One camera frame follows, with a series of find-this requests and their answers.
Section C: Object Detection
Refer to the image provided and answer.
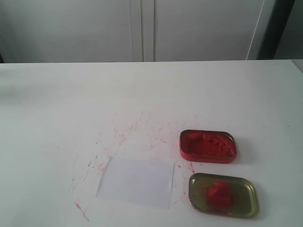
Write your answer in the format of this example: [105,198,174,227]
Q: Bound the white cabinet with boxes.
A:
[0,0,275,63]

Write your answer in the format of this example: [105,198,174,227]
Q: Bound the dark vertical post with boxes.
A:
[256,0,295,60]

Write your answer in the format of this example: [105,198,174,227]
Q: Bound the white paper sheet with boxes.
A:
[96,157,174,210]

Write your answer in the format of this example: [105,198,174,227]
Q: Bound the gold tin lid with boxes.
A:
[188,173,259,218]

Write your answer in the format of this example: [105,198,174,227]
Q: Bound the red ink pad tin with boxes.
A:
[179,130,237,164]

